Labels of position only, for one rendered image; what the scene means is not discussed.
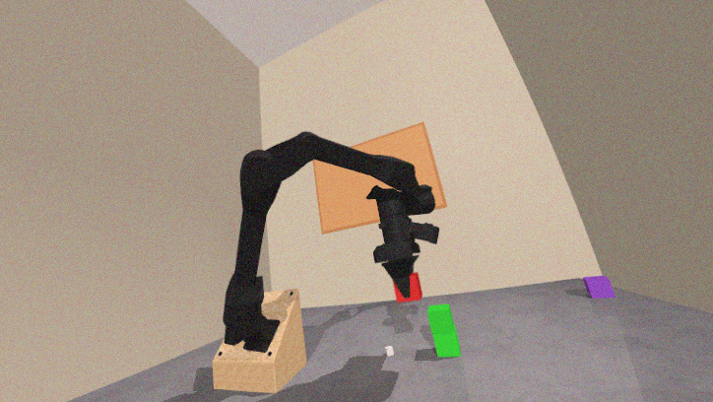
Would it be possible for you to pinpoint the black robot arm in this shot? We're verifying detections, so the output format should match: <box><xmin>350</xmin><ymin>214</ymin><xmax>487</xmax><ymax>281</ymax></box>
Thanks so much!
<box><xmin>223</xmin><ymin>132</ymin><xmax>439</xmax><ymax>353</ymax></box>

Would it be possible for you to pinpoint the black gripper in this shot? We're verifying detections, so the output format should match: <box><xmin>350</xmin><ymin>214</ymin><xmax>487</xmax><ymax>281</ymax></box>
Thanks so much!
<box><xmin>373</xmin><ymin>214</ymin><xmax>420</xmax><ymax>299</ymax></box>

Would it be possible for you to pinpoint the purple block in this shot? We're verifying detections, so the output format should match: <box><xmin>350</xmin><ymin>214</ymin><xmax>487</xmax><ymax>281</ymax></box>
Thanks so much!
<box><xmin>583</xmin><ymin>276</ymin><xmax>616</xmax><ymax>299</ymax></box>

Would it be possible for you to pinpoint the green block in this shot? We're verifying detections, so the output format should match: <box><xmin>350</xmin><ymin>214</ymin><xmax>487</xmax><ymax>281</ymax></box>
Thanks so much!
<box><xmin>427</xmin><ymin>304</ymin><xmax>454</xmax><ymax>334</ymax></box>
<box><xmin>433</xmin><ymin>325</ymin><xmax>461</xmax><ymax>358</ymax></box>

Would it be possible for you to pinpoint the red block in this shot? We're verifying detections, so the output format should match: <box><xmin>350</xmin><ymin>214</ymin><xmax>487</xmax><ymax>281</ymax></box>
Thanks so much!
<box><xmin>393</xmin><ymin>272</ymin><xmax>422</xmax><ymax>302</ymax></box>

